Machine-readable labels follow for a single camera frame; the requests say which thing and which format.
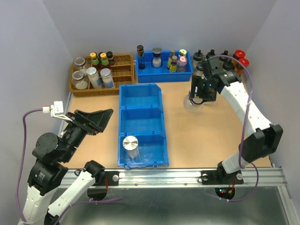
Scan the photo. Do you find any blue three-compartment plastic bin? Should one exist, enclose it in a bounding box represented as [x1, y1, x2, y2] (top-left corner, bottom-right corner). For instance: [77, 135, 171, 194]
[117, 83, 169, 170]

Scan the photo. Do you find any black-cap dispenser bottle back left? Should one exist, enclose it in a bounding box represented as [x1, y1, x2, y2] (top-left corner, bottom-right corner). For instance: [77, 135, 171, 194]
[192, 49, 203, 67]

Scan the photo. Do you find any round glass jar in basket front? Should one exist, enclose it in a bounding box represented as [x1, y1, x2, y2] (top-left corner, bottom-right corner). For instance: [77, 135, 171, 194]
[71, 70, 88, 90]

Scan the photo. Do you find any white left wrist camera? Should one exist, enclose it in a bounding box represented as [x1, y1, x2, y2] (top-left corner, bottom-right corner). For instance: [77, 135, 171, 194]
[42, 101, 71, 121]

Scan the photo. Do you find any clear acrylic bottle rack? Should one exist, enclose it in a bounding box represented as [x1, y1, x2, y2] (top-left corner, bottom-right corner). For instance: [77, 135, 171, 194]
[193, 57, 245, 83]

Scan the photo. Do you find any black-cap dispenser bottle front right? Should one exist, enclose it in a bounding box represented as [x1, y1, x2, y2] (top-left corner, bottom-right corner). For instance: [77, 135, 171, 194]
[222, 60, 234, 71]

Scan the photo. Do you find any black-cap dispenser bottle back middle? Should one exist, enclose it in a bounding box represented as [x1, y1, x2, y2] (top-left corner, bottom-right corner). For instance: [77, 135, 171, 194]
[206, 49, 215, 60]

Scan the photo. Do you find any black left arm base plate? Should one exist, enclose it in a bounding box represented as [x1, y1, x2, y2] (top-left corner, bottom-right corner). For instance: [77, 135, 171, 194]
[93, 170, 120, 187]

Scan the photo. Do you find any red-lid sauce jar back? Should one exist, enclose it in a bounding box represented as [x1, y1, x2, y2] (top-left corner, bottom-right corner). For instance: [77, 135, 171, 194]
[233, 49, 246, 60]

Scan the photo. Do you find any tall silver-lid salt jar left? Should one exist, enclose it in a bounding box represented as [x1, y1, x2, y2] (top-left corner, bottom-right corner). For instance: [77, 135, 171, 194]
[86, 67, 102, 89]

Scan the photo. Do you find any brown wicker basket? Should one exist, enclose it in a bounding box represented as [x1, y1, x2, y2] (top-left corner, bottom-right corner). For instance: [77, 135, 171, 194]
[68, 54, 135, 97]

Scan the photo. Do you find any round open-top glass jar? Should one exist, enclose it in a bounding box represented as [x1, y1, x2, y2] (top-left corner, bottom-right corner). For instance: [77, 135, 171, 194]
[183, 93, 204, 113]

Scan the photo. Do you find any dark-cap brown sauce bottle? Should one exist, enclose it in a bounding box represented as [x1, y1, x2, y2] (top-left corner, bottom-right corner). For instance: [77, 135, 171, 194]
[106, 51, 115, 66]

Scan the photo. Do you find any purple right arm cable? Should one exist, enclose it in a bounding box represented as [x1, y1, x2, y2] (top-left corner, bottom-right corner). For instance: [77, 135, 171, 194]
[210, 55, 260, 203]

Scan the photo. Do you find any silver-top salt shaker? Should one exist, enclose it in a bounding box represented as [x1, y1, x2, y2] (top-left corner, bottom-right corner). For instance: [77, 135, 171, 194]
[152, 47, 162, 68]

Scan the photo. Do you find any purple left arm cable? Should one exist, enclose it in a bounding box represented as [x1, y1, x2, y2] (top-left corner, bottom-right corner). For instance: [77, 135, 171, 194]
[16, 109, 45, 223]

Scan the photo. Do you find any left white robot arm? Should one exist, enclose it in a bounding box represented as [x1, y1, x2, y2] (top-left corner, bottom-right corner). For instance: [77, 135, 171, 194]
[19, 105, 113, 225]

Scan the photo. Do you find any yellow-label bottle back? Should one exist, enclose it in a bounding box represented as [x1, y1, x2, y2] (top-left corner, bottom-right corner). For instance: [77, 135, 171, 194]
[167, 49, 175, 69]

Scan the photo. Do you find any blue plastic tray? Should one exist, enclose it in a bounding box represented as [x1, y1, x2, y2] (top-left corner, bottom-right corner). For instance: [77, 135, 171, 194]
[135, 51, 193, 83]

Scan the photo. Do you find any yellow-cap green-label sauce bottle right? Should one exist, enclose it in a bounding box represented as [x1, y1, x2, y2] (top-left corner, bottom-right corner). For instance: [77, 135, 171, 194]
[99, 52, 111, 70]

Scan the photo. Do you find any round glass jar in basket back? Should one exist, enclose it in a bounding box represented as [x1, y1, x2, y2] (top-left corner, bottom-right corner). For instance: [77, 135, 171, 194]
[73, 57, 90, 75]

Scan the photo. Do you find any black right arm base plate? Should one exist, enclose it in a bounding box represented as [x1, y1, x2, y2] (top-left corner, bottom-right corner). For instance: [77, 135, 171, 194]
[200, 168, 244, 185]

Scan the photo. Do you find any tall silver-lid salt jar right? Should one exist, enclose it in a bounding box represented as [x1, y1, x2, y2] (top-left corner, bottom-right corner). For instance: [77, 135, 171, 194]
[100, 68, 115, 88]

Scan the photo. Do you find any tall silver-lid salt jar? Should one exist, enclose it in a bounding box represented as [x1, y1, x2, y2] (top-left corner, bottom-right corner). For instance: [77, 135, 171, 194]
[100, 68, 115, 88]
[86, 67, 102, 89]

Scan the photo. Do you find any black-cap dispenser bottle front left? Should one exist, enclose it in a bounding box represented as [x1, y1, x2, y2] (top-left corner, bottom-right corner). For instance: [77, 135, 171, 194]
[194, 62, 203, 77]

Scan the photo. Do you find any red-lid sauce jar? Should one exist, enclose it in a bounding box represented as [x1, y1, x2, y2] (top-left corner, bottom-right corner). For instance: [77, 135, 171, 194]
[235, 58, 249, 76]
[233, 49, 246, 60]

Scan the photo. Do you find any red-lid sauce jar front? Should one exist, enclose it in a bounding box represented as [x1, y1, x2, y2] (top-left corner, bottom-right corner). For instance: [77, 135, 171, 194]
[235, 58, 249, 76]

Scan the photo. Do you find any green-lid jar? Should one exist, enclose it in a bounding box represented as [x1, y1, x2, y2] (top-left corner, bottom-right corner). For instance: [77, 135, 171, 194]
[179, 49, 187, 58]

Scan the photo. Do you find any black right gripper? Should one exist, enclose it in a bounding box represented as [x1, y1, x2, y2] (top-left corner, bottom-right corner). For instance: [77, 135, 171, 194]
[188, 75, 216, 102]

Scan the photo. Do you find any yellow-cap green-label sauce bottle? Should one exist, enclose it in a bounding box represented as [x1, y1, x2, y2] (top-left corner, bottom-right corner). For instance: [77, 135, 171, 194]
[90, 52, 101, 71]
[99, 52, 111, 70]

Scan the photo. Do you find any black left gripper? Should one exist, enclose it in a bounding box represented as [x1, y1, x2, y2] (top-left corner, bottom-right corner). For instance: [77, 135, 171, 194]
[63, 106, 116, 160]

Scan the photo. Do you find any round glass jar in basket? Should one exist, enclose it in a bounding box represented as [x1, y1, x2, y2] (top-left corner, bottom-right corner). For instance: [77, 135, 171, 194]
[71, 70, 88, 90]
[73, 57, 90, 75]

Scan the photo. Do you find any yellow-cap green-label sauce bottle left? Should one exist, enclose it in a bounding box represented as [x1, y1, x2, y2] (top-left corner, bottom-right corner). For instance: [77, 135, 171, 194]
[90, 52, 101, 71]

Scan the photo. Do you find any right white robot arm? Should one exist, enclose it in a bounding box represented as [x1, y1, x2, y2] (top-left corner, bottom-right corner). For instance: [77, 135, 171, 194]
[189, 57, 283, 185]

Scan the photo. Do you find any tall silver-lid glass jar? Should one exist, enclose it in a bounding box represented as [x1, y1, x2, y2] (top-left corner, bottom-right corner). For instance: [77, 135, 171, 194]
[122, 135, 140, 161]

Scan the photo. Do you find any aluminium table edge rail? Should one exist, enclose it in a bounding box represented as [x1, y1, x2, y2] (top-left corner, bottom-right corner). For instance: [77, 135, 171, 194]
[52, 166, 288, 188]

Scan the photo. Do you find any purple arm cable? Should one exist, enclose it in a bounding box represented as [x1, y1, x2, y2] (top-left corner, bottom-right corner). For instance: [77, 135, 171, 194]
[16, 109, 45, 223]
[210, 55, 260, 203]

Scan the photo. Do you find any tall black-cap grinder bottle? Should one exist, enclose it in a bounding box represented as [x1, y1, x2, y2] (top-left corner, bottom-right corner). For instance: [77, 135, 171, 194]
[137, 45, 145, 69]

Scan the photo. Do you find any yellow-label bottle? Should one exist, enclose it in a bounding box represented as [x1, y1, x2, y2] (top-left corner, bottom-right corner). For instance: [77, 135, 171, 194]
[167, 49, 175, 69]
[169, 55, 177, 73]

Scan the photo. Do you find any pink-lid jar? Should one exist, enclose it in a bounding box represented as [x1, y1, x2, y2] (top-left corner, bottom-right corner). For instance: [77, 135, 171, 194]
[177, 56, 187, 73]

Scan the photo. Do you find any yellow-label bottle front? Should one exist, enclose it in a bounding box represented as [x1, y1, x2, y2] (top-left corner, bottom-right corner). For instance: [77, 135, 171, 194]
[169, 55, 177, 73]

